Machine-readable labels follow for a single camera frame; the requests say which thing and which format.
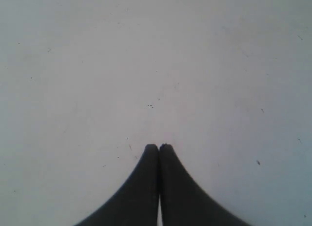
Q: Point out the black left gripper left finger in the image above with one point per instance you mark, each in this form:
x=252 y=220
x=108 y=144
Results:
x=136 y=202

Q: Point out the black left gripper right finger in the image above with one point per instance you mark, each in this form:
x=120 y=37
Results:
x=183 y=201

